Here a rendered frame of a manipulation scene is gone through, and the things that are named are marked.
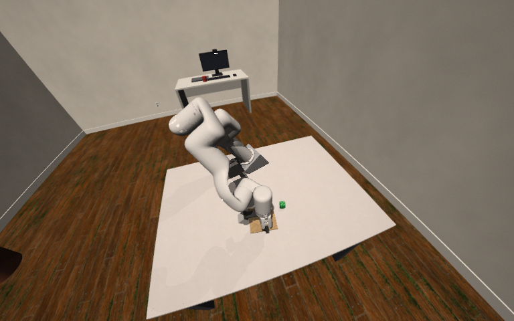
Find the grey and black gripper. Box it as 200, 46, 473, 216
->
258, 215, 272, 233

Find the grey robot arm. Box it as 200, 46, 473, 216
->
169, 98, 272, 224

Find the tan mat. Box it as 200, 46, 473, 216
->
248, 208, 278, 233

